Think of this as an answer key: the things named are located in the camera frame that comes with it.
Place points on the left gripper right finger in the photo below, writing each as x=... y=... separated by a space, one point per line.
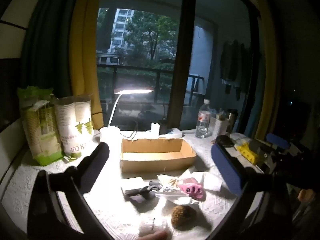
x=244 y=182

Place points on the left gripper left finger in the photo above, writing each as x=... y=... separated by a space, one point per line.
x=46 y=216

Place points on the white paper towel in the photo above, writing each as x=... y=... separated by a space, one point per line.
x=132 y=185
x=208 y=181

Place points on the pink plush toy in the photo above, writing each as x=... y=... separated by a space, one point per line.
x=192 y=188

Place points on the bubble wrap bundle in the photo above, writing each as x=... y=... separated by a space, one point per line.
x=171 y=192

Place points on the brown fuzzy ball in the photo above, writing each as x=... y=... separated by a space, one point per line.
x=182 y=215

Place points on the tissue pack with cartoon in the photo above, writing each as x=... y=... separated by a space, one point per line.
x=154 y=230

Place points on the grey socks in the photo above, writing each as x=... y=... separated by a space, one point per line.
x=145 y=194

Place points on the person's hand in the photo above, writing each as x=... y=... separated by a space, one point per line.
x=305 y=195

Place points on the yellow package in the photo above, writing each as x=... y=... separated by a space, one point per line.
x=251 y=156

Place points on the black round object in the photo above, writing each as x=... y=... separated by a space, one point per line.
x=224 y=141

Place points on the white perforated organizer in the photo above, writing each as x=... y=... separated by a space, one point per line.
x=221 y=123

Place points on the clear water bottle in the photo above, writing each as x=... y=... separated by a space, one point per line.
x=203 y=120

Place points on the white power strip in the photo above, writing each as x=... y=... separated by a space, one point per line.
x=173 y=133

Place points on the cardboard box tray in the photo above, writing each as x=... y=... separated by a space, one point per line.
x=156 y=155

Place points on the black charger adapter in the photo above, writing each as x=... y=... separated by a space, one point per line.
x=163 y=127

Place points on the white charger adapter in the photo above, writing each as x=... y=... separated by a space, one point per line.
x=155 y=128

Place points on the white desk lamp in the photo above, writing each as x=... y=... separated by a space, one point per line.
x=109 y=133

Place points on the white paper cup pack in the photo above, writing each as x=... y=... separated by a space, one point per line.
x=75 y=125

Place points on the green paper cup pack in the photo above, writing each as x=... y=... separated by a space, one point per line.
x=39 y=124

